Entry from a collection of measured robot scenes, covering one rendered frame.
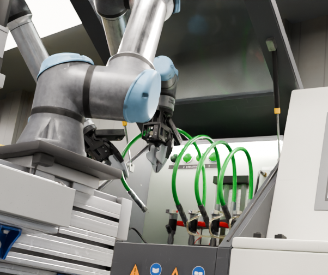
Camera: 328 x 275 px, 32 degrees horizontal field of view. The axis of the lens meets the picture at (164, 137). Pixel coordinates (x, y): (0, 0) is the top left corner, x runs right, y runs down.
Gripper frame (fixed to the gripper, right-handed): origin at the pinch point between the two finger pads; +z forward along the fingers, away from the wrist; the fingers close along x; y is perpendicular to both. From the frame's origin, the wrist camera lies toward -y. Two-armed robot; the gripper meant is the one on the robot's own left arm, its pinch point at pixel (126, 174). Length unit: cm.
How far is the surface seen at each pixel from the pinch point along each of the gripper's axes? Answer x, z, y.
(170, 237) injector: -0.3, 25.9, 0.6
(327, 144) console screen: 43, 32, -39
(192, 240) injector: 5.9, 30.8, -1.4
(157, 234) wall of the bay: -34.6, 22.7, -15.5
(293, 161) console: 34, 30, -31
